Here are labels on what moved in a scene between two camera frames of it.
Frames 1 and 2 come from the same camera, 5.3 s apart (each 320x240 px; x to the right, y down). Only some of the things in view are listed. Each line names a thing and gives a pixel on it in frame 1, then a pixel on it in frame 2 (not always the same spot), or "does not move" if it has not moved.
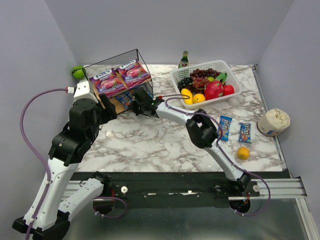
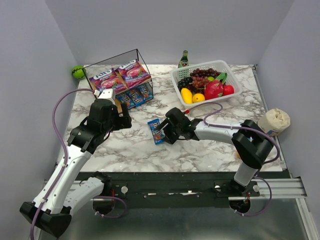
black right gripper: [139, 100] -> [166, 131]
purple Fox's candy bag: [108, 83] does not move
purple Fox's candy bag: [133, 74] does not move
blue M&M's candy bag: [225, 122] -> [158, 135]
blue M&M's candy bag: [126, 98] does not move
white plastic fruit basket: [208, 84] does not move
